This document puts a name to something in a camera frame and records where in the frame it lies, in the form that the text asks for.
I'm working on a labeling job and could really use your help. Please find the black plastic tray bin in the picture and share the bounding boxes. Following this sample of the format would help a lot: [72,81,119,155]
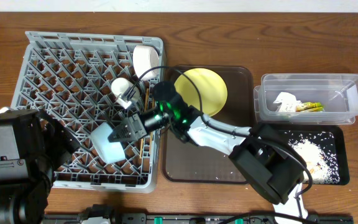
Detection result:
[271,123,350,185]

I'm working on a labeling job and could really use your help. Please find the clear plastic waste bin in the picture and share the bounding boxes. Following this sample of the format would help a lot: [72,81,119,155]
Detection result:
[254,73,358,124]

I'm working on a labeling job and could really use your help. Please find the grey plastic dish rack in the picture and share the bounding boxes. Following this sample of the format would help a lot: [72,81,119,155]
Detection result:
[11,31,166,194]

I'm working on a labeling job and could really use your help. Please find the leftover rice food scraps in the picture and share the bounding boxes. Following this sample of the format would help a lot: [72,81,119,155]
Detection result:
[279,130,340,184]

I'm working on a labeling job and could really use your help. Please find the white paper napkin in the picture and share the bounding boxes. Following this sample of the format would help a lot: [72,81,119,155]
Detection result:
[273,92,301,112]

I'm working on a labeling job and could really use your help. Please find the yellow plastic plate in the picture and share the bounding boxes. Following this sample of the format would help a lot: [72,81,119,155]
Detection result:
[174,68,228,116]

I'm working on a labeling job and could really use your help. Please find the light blue small bowl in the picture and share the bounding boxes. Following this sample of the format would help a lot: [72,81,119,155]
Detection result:
[90,123,126,164]

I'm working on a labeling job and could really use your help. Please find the pink plastic bowl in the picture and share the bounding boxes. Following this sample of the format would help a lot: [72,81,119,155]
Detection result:
[132,45,159,78]

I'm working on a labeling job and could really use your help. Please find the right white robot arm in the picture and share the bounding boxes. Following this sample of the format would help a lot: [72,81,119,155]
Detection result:
[108,81,310,223]

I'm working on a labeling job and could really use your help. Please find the dark brown serving tray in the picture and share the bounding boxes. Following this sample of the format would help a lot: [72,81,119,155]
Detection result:
[162,66,255,184]

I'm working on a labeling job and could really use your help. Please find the right wooden chopstick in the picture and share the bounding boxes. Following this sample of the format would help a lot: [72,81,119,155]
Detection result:
[147,87,155,149]

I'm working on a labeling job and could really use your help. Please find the white plastic cup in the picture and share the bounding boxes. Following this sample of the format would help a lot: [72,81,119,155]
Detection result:
[111,78,140,103]

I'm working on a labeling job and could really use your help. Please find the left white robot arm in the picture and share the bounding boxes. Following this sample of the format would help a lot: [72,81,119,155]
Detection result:
[0,109,80,223]

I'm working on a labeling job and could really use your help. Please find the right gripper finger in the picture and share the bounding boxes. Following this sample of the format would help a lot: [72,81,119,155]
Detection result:
[114,116,138,133]
[108,126,147,142]

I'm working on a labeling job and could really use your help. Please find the wooden chopstick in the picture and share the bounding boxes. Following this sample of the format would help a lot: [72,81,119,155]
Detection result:
[139,88,150,159]
[147,87,155,149]

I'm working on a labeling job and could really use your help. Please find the left wooden chopstick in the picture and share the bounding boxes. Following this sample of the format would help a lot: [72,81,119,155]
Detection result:
[139,88,150,159]

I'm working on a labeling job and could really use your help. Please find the green orange snack wrapper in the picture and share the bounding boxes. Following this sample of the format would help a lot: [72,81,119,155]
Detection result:
[295,102,324,112]

